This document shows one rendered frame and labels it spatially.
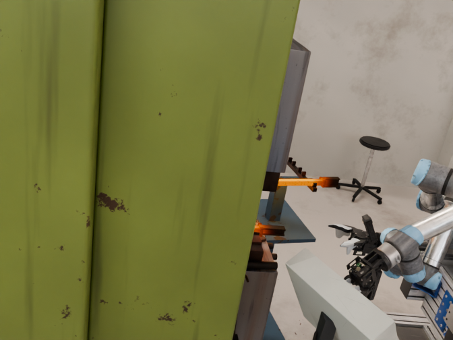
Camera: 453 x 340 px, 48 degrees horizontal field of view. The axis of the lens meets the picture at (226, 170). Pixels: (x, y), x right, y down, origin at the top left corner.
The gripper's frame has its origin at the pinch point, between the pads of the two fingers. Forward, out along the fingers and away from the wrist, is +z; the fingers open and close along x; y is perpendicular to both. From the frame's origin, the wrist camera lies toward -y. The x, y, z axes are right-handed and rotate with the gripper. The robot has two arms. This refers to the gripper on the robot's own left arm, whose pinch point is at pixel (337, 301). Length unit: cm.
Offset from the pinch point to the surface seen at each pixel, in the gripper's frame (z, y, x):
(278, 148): -13, 38, -32
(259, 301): 13.7, -19.0, -31.4
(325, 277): 4.5, 22.5, 5.5
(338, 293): 5.6, 22.5, 11.5
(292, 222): -32, -47, -77
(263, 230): -3.3, -3.7, -45.1
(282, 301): -20, -129, -100
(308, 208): -108, -180, -192
